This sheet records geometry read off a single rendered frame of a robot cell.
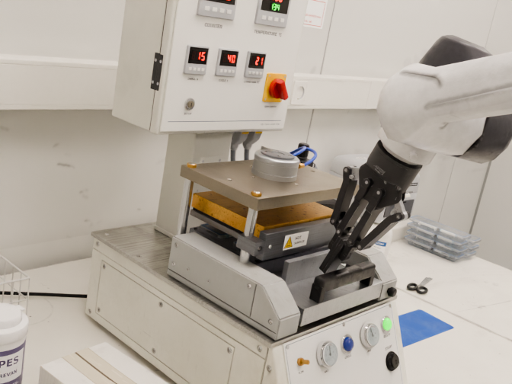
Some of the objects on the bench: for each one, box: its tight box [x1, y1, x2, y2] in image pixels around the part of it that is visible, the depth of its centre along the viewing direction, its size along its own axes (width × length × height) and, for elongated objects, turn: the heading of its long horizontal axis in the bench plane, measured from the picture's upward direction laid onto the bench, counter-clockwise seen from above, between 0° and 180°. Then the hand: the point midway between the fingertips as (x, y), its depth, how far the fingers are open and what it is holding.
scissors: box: [407, 277, 433, 294], centre depth 176 cm, size 14×6×1 cm, turn 118°
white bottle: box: [372, 220, 392, 260], centre depth 178 cm, size 5×5×14 cm
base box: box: [85, 238, 408, 384], centre depth 123 cm, size 54×38×17 cm
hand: (337, 254), depth 107 cm, fingers closed
